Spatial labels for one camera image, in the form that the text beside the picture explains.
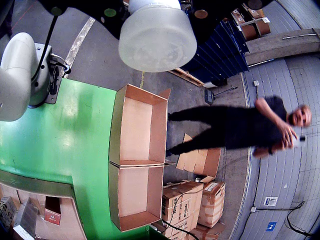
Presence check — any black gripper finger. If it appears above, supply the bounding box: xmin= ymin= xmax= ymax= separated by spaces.
xmin=37 ymin=0 xmax=130 ymax=40
xmin=187 ymin=0 xmax=273 ymax=46

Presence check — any white bottle with teal label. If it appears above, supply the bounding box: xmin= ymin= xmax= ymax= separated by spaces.
xmin=117 ymin=0 xmax=198 ymax=73

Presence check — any bare left forearm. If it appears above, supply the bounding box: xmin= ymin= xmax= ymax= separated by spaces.
xmin=252 ymin=142 xmax=275 ymax=159

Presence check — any grey robot base unit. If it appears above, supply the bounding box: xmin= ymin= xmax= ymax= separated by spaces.
xmin=27 ymin=42 xmax=65 ymax=108

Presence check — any bare right forearm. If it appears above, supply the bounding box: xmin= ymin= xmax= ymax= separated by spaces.
xmin=254 ymin=97 xmax=288 ymax=131

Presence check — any small brown cardboard box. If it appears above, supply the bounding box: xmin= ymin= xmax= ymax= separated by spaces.
xmin=239 ymin=23 xmax=258 ymax=41
xmin=255 ymin=17 xmax=272 ymax=36

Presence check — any taped brown cardboard box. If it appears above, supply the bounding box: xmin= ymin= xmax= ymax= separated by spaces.
xmin=197 ymin=181 xmax=226 ymax=229

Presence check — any printed brown cardboard box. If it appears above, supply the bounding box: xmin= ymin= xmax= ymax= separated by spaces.
xmin=161 ymin=180 xmax=205 ymax=240

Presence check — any shallow cardboard tray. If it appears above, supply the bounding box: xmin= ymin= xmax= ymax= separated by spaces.
xmin=0 ymin=183 xmax=87 ymax=240

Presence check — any small brown cardboard boxes pile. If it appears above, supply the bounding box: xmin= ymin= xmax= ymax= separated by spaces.
xmin=189 ymin=223 xmax=226 ymax=240

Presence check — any person's right hand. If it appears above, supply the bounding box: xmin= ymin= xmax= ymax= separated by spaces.
xmin=279 ymin=123 xmax=298 ymax=142

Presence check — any person's left hand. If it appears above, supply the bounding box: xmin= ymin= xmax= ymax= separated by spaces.
xmin=272 ymin=141 xmax=293 ymax=154

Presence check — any dark blue slatted panel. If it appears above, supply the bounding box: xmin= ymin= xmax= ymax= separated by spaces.
xmin=179 ymin=18 xmax=251 ymax=86

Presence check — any wooden pallet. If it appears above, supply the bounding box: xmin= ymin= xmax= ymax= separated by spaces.
xmin=169 ymin=67 xmax=205 ymax=88

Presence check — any black floor stand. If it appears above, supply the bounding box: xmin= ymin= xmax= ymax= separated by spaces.
xmin=204 ymin=85 xmax=239 ymax=106

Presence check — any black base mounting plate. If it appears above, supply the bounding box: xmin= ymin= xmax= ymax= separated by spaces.
xmin=45 ymin=65 xmax=62 ymax=105

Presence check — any black trouser leg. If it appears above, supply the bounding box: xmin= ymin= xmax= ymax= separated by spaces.
xmin=165 ymin=126 xmax=230 ymax=156
xmin=167 ymin=106 xmax=230 ymax=126

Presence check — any black t-shirt torso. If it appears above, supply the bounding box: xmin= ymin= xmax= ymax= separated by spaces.
xmin=224 ymin=96 xmax=288 ymax=151

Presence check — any bald bearded head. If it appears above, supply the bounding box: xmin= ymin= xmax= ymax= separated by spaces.
xmin=287 ymin=104 xmax=313 ymax=128

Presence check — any white phone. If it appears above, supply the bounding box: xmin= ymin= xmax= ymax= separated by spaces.
xmin=292 ymin=134 xmax=307 ymax=149

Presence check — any green metal shelf unit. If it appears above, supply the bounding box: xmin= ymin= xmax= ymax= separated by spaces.
xmin=0 ymin=169 xmax=76 ymax=200

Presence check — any dark red carton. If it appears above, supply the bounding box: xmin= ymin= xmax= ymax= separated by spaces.
xmin=44 ymin=196 xmax=63 ymax=226

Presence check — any long black robot cable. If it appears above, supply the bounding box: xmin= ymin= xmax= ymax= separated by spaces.
xmin=31 ymin=13 xmax=60 ymax=82

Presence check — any black looped power cable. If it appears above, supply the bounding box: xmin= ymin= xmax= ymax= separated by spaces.
xmin=51 ymin=53 xmax=72 ymax=77

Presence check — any white and blue wall label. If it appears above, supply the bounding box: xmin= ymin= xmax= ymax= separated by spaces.
xmin=264 ymin=196 xmax=279 ymax=207

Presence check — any black wall cable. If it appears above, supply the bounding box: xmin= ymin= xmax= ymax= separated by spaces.
xmin=249 ymin=199 xmax=320 ymax=238

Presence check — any black cable over boxes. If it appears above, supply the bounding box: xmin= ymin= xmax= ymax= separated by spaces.
xmin=161 ymin=188 xmax=204 ymax=240

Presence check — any blue square wall sign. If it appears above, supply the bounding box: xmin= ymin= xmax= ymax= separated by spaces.
xmin=264 ymin=221 xmax=278 ymax=233

